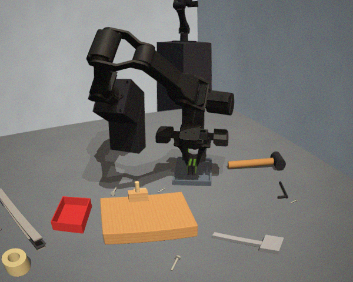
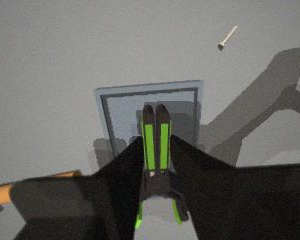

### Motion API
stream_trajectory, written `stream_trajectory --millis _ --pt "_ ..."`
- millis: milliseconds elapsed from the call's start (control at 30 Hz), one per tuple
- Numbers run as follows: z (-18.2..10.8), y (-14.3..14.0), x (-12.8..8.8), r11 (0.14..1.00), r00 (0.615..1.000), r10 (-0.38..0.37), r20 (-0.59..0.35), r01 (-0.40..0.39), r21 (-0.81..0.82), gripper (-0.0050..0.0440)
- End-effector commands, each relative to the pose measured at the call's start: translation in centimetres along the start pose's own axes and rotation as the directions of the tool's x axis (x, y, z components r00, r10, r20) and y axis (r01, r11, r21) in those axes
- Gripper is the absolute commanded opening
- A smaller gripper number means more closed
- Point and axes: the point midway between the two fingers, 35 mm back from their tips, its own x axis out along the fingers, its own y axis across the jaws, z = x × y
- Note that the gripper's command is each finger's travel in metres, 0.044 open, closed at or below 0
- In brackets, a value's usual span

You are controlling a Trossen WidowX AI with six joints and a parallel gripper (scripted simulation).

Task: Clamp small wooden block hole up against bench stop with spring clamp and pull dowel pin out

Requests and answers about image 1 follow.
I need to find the red shallow tray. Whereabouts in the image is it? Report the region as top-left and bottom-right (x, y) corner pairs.
(51, 196), (92, 233)

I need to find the light wooden board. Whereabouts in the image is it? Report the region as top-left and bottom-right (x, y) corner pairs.
(100, 192), (198, 244)

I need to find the mallet with wooden handle and black head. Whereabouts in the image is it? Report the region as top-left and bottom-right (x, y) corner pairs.
(228, 152), (286, 170)

